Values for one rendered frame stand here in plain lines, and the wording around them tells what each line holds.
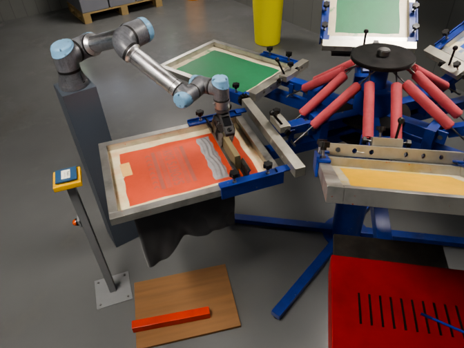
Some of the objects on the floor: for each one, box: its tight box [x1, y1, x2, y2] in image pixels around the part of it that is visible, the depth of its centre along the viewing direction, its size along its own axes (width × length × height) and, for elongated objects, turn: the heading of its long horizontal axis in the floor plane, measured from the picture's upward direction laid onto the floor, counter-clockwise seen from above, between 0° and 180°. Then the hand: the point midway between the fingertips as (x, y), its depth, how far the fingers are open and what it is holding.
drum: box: [253, 0, 284, 46], centre depth 534 cm, size 44×42×67 cm
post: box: [53, 166, 133, 310], centre depth 221 cm, size 22×22×96 cm
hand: (226, 144), depth 196 cm, fingers open, 4 cm apart
